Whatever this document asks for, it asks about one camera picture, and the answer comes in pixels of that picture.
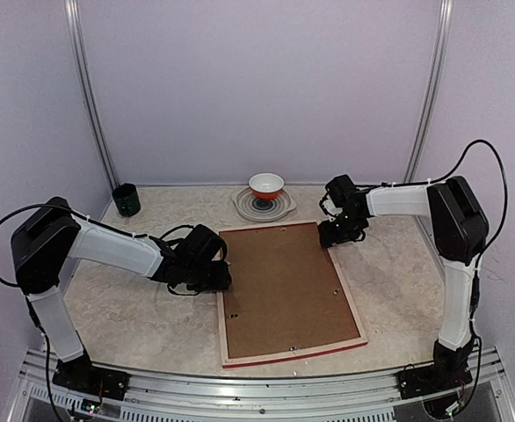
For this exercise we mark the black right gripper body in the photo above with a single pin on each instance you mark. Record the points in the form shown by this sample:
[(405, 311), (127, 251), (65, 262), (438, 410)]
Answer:
[(346, 230)]

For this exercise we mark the brown backing board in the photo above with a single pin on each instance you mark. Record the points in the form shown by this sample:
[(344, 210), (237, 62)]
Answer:
[(284, 285)]

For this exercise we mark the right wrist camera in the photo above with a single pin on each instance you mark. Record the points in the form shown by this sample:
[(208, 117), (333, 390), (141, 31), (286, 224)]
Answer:
[(327, 206)]

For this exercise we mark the grey striped plate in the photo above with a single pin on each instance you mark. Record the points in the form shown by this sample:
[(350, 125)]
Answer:
[(251, 208)]

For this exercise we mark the right aluminium post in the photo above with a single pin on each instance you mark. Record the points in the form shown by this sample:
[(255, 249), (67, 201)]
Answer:
[(431, 90)]

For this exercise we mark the dark green mug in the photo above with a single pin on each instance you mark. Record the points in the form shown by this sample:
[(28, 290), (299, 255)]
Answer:
[(126, 200)]

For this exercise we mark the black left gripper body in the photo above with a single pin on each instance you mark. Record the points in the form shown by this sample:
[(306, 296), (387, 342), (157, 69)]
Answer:
[(204, 281)]

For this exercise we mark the left aluminium post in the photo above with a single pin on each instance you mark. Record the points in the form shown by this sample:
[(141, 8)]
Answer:
[(79, 51)]

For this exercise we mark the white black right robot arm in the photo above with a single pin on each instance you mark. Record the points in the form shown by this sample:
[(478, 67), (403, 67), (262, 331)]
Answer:
[(459, 229)]

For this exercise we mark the orange white bowl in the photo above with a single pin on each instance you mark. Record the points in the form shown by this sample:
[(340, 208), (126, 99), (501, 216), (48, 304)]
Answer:
[(266, 186)]

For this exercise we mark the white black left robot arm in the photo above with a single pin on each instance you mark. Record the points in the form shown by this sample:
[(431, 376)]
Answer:
[(55, 234)]

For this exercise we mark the aluminium post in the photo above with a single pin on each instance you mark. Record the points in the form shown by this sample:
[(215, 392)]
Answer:
[(79, 51), (431, 90)]

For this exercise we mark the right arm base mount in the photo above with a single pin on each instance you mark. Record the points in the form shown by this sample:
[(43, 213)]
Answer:
[(422, 381)]

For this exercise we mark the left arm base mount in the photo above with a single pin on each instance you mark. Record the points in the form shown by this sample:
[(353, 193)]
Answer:
[(90, 380)]

